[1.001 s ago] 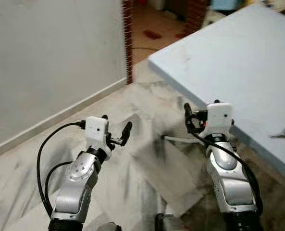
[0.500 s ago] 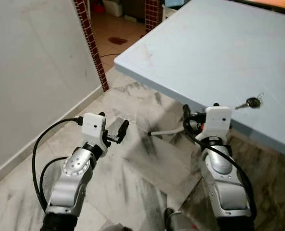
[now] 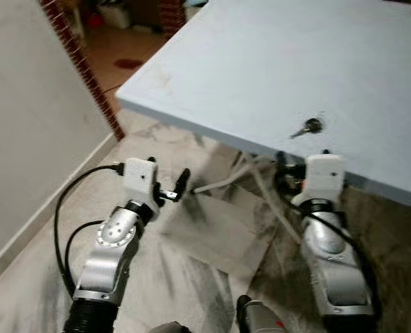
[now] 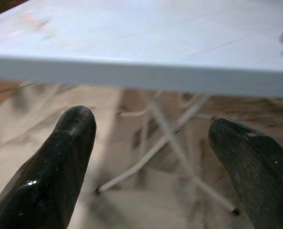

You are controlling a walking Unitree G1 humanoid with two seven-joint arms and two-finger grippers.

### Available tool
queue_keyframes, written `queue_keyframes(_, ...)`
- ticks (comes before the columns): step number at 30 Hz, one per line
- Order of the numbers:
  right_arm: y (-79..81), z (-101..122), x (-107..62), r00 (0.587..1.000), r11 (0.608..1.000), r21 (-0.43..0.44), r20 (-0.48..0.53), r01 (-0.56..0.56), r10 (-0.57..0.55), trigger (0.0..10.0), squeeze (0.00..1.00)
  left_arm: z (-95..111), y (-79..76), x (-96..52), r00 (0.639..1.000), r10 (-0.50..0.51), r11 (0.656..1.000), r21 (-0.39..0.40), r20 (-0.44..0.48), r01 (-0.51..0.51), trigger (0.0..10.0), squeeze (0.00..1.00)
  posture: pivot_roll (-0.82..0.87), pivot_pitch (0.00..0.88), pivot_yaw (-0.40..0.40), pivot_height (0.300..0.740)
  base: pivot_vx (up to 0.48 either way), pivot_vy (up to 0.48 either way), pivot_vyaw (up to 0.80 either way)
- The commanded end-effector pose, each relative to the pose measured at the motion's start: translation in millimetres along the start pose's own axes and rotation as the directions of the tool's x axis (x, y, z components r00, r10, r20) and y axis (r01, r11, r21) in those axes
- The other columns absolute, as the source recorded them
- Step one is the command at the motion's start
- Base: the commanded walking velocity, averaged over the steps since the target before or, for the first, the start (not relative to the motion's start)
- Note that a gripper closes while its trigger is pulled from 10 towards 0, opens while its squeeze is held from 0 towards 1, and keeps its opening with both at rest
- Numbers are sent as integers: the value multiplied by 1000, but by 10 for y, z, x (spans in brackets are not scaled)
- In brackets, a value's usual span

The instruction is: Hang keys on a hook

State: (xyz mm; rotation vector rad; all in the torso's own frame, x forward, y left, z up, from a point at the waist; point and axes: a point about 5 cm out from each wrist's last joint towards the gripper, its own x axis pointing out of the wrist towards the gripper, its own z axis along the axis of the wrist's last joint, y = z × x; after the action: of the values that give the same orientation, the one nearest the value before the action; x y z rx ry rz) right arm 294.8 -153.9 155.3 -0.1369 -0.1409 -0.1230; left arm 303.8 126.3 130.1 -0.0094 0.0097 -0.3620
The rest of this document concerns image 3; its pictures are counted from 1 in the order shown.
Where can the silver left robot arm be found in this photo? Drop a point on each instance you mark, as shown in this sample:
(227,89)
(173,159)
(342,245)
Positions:
(111,257)

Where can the white table leg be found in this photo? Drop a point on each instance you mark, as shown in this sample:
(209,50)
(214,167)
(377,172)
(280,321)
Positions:
(222,182)

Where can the grey robot left leg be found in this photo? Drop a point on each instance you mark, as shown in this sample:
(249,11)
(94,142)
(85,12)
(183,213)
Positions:
(167,328)

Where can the grey robot leg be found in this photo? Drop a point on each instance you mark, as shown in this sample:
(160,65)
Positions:
(260,319)
(167,328)

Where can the grey robot right leg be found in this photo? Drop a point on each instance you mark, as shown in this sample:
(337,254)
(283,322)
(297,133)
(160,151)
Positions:
(260,319)

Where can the red brick pillar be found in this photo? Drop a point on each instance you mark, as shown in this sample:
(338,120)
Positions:
(170,14)

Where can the white container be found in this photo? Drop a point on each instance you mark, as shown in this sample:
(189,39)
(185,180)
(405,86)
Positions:
(115,14)

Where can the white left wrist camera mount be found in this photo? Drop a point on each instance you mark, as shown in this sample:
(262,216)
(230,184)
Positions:
(139,179)

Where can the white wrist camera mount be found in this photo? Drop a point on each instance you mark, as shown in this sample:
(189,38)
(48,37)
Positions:
(139,179)
(324,177)

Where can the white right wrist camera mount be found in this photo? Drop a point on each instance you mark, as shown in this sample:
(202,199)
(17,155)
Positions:
(324,177)

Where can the red brick wall edge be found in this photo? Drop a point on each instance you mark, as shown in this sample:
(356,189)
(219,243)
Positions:
(80,62)

